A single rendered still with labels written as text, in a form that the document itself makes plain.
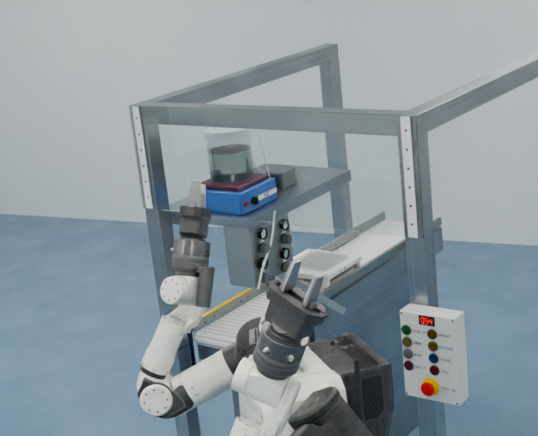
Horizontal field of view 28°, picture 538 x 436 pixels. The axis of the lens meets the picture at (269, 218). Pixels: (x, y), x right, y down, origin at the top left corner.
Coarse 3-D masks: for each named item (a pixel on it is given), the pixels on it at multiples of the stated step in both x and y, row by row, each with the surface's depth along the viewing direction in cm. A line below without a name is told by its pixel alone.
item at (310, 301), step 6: (318, 276) 189; (312, 282) 189; (318, 282) 189; (312, 288) 189; (318, 288) 190; (306, 294) 190; (312, 294) 190; (318, 294) 192; (306, 300) 190; (312, 300) 191; (306, 306) 190; (312, 306) 191
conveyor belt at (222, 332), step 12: (360, 240) 445; (372, 240) 443; (384, 240) 441; (396, 240) 440; (336, 252) 434; (348, 252) 433; (360, 252) 431; (372, 252) 430; (252, 300) 392; (264, 300) 391; (240, 312) 382; (252, 312) 381; (264, 312) 379; (216, 324) 373; (228, 324) 372; (240, 324) 371; (204, 336) 366; (216, 336) 364; (228, 336) 362; (216, 348) 365
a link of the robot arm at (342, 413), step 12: (336, 408) 213; (348, 408) 215; (324, 420) 212; (336, 420) 212; (348, 420) 213; (360, 420) 216; (300, 432) 212; (312, 432) 211; (324, 432) 211; (336, 432) 212; (348, 432) 213; (360, 432) 214
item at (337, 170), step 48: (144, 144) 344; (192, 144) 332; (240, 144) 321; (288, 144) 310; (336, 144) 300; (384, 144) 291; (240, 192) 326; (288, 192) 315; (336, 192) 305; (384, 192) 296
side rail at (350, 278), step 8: (440, 224) 452; (400, 240) 428; (392, 248) 420; (400, 248) 426; (376, 256) 413; (384, 256) 416; (392, 256) 421; (368, 264) 406; (376, 264) 411; (352, 272) 398; (360, 272) 402; (344, 280) 393; (352, 280) 398; (328, 288) 386; (336, 288) 389; (328, 296) 385
